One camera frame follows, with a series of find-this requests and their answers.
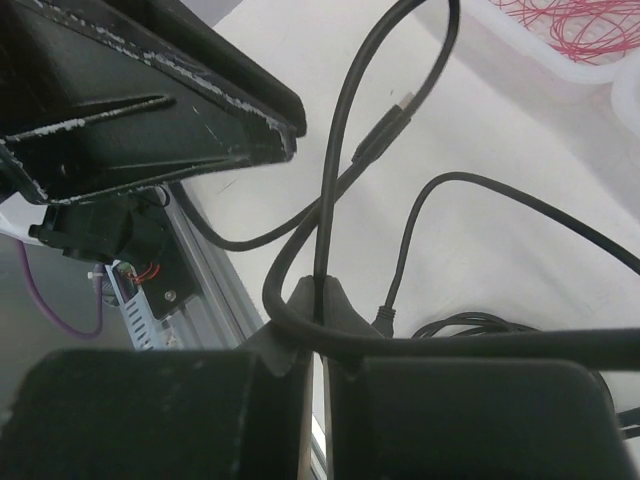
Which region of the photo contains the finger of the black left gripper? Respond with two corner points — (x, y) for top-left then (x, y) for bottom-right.
(1, 1), (306, 205)

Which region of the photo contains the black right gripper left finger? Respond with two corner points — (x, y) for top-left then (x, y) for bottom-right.
(0, 274), (319, 480)

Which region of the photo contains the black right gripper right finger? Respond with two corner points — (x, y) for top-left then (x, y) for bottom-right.
(323, 278), (639, 479)

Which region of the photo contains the thin pink wire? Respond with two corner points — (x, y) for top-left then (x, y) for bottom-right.
(492, 0), (640, 66)

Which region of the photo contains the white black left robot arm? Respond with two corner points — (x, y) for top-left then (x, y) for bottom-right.
(1, 1), (307, 263)

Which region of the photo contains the right white perforated basket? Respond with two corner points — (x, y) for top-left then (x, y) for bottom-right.
(611, 57), (639, 137)

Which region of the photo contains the white perforated basket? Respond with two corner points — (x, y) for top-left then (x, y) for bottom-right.
(461, 1), (633, 103)
(611, 57), (639, 137)

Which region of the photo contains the middle white perforated basket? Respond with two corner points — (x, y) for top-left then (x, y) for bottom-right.
(461, 1), (633, 103)

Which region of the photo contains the aluminium frame rail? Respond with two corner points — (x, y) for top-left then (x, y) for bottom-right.
(166, 200), (263, 349)

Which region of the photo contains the white slotted cable duct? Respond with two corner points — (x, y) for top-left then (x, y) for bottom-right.
(106, 261), (168, 351)

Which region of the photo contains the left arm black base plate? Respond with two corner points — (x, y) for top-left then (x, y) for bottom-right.
(140, 234), (197, 320)

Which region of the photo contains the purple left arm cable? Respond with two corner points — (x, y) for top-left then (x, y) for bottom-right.
(17, 239), (106, 337)

